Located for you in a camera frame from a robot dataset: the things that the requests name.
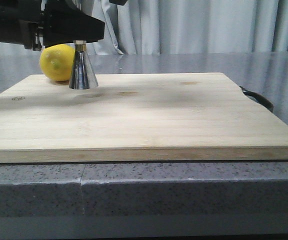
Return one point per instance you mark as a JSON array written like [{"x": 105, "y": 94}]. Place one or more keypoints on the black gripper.
[{"x": 63, "y": 23}]

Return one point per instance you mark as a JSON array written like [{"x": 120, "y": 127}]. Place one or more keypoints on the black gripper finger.
[{"x": 118, "y": 2}]

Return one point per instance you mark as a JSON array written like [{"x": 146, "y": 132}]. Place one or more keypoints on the steel hourglass jigger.
[{"x": 82, "y": 75}]

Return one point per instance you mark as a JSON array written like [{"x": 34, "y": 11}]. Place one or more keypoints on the grey curtain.
[{"x": 152, "y": 27}]

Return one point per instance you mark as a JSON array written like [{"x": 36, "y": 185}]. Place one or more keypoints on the yellow lemon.
[{"x": 56, "y": 62}]

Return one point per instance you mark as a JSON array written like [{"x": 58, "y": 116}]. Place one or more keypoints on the wooden cutting board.
[{"x": 137, "y": 117}]

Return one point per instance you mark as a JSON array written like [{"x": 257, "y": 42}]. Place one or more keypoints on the black cutting board handle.
[{"x": 258, "y": 98}]

